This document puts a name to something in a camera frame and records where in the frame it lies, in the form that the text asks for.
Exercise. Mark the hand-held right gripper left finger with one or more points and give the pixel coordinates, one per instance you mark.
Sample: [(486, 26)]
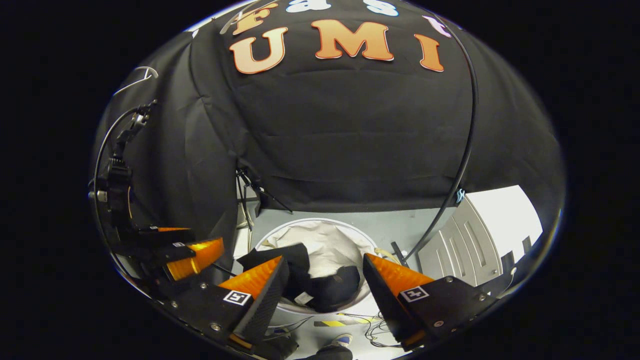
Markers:
[(265, 305)]

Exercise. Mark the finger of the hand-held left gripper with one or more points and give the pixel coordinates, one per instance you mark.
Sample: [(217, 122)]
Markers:
[(165, 235), (197, 255)]

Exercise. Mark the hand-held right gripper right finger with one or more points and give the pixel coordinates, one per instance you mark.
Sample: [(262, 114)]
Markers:
[(385, 300)]

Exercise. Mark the black jacket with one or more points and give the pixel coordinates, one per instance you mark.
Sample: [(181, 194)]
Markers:
[(325, 292)]

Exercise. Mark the white fabric laundry hamper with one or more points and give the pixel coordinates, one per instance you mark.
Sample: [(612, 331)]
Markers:
[(325, 240)]

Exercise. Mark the black clothes rack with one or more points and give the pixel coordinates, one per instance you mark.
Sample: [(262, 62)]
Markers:
[(470, 150)]

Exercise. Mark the yellow black hazard tape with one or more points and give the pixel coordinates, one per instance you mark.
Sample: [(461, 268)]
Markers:
[(335, 323)]

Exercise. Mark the person's blue white shoe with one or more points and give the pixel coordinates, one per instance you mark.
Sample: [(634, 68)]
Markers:
[(340, 340)]

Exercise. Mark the person's dark trouser leg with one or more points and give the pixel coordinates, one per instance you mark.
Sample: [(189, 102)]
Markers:
[(330, 354)]

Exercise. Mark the black tripod stand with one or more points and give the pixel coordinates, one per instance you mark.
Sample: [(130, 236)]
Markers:
[(255, 187)]

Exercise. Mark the grey ridged panel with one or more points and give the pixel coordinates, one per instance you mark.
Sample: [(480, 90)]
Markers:
[(460, 245)]

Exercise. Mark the white flat panel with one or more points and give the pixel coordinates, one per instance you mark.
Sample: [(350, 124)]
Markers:
[(505, 215)]

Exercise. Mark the black backdrop cloth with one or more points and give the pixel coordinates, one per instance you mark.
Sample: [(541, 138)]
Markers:
[(350, 125)]

